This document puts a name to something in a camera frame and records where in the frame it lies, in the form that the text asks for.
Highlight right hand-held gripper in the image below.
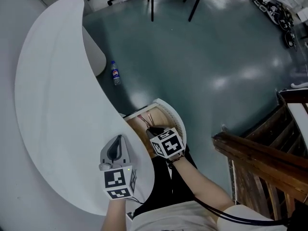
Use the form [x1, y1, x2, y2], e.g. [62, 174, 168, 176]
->
[145, 125, 186, 159]

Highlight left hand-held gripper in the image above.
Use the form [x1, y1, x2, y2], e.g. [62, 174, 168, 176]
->
[98, 134, 138, 201]

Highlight large wooden drawer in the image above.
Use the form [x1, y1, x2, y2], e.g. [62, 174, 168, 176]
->
[122, 98, 188, 159]

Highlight person's left forearm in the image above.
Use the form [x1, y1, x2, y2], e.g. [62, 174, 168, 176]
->
[99, 198, 128, 231]

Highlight person's right forearm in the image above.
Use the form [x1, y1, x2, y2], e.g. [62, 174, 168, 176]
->
[171, 157, 236, 214]

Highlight person's black trousers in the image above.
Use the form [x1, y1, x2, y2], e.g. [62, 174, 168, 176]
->
[133, 145, 198, 214]

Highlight plastic water bottle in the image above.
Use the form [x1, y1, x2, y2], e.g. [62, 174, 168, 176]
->
[110, 60, 122, 86]

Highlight person's white printed shirt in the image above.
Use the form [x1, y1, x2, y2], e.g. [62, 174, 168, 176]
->
[128, 199, 281, 231]

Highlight brown wooden chair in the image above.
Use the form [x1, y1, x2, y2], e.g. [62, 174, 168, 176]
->
[211, 88, 308, 223]

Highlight white chair cushion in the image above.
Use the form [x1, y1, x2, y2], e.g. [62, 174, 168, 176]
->
[287, 102, 308, 155]

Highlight pile of black equipment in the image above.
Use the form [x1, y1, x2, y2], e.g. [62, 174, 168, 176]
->
[248, 0, 299, 52]

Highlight dark wrist strap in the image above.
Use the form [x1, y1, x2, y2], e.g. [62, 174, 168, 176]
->
[165, 153, 186, 170]

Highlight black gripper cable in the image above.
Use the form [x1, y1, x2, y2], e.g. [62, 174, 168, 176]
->
[192, 195, 308, 227]

